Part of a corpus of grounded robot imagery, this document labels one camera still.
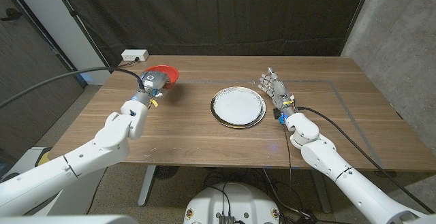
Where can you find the white plate with dark rim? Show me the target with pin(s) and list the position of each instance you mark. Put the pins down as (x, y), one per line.
(238, 107)

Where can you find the grey box on torso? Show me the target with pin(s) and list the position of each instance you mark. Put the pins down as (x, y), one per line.
(226, 220)

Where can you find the red bowl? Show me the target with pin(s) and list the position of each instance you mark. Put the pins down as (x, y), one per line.
(170, 71)

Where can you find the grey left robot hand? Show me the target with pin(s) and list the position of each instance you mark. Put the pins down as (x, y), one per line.
(155, 80)

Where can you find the white floor platform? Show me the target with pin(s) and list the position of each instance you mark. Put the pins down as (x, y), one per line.
(78, 190)

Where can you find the black backdrop stand pole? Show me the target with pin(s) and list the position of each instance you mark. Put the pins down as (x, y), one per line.
(357, 16)
(81, 24)

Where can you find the white power strip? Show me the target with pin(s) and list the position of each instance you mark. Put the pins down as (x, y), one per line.
(134, 54)

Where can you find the black floor power adapter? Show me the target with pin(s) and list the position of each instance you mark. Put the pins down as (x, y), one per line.
(306, 218)

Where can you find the black round floor fan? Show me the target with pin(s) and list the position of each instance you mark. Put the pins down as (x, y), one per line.
(166, 172)

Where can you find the grey table leg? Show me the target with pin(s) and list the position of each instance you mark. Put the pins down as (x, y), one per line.
(147, 186)
(322, 196)

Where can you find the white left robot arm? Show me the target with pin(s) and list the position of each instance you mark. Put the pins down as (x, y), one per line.
(109, 139)

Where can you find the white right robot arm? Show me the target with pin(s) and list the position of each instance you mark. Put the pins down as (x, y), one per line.
(327, 156)

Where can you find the black backdrop curtain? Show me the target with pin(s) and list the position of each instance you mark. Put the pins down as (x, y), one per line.
(218, 13)

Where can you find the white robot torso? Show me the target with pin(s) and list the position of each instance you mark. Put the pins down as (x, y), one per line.
(238, 200)

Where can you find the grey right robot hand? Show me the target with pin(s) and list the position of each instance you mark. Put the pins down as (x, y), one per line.
(281, 91)

